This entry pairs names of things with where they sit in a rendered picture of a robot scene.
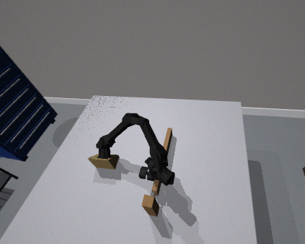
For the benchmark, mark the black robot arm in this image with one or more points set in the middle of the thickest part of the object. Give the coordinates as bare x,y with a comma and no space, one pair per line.
156,163

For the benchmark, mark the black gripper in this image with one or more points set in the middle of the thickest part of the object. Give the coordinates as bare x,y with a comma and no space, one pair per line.
143,173

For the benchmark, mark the brown wooden post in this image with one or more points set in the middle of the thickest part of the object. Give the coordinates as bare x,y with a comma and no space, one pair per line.
150,205

